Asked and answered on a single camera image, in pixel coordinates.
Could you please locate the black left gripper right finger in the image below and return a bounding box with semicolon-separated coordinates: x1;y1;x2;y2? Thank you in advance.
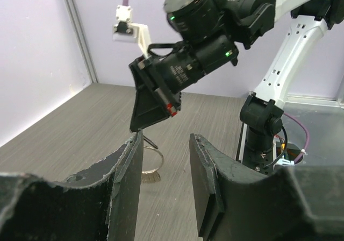
189;134;343;240

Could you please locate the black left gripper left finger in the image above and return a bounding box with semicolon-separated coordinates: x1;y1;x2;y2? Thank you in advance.
1;132;144;240

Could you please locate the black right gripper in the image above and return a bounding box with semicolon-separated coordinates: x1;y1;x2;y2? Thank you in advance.
129;58;181;132

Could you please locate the silver keyring with clips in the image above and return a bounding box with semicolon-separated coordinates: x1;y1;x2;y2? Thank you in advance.
141;136;164;184

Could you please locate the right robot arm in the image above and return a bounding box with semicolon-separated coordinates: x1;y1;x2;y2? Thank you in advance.
129;0;343;175

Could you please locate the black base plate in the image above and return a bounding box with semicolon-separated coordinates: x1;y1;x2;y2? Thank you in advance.
241;149;276;175

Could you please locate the white slotted cable duct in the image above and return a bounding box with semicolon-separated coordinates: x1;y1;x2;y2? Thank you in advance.
235;123;247;163

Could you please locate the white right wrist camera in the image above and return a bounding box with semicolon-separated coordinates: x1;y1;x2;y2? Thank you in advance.
112;5;152;58

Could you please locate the aluminium frame rail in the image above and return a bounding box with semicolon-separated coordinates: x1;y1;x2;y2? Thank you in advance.
64;0;99;83

